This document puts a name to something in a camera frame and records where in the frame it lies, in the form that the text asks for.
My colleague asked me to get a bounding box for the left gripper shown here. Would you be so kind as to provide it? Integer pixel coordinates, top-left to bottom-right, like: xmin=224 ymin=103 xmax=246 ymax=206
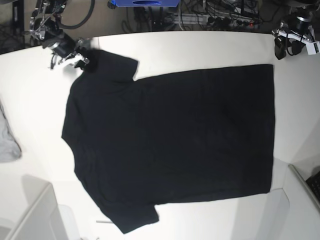
xmin=272 ymin=21 xmax=314 ymax=60

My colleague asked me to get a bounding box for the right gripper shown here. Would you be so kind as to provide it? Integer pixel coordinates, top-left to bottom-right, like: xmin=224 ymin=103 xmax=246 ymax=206
xmin=48 ymin=34 xmax=93 ymax=70

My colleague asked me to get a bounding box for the black T-shirt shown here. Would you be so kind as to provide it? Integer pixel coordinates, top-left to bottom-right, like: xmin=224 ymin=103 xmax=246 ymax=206
xmin=61 ymin=49 xmax=276 ymax=234

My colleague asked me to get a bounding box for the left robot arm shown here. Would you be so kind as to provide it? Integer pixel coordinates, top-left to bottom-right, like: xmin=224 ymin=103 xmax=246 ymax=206
xmin=272 ymin=0 xmax=320 ymax=60

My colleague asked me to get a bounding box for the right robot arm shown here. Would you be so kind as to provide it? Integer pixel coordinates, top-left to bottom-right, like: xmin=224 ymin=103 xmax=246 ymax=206
xmin=28 ymin=0 xmax=95 ymax=71

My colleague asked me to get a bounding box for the blue box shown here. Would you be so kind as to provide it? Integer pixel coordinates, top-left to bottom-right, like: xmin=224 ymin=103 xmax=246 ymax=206
xmin=111 ymin=0 xmax=180 ymax=8

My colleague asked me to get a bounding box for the white power strip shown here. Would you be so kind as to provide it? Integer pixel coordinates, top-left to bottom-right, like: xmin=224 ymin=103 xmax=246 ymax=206
xmin=166 ymin=13 xmax=258 ymax=27

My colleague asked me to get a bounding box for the grey cloth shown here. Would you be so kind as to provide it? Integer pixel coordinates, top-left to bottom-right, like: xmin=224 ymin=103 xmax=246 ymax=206
xmin=0 ymin=104 xmax=22 ymax=163

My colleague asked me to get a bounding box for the white side panel right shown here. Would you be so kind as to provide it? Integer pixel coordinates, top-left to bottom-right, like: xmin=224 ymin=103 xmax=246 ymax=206
xmin=267 ymin=164 xmax=320 ymax=240

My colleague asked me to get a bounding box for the white side panel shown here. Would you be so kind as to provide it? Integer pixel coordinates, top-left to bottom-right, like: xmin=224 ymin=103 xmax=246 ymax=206
xmin=267 ymin=164 xmax=320 ymax=240
xmin=0 ymin=177 xmax=69 ymax=240

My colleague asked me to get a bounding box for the white side panel left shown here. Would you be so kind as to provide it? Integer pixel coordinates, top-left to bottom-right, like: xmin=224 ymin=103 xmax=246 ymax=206
xmin=0 ymin=177 xmax=69 ymax=240

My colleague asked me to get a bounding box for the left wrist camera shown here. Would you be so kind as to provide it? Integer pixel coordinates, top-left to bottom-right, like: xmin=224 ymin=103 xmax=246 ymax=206
xmin=305 ymin=41 xmax=320 ymax=55

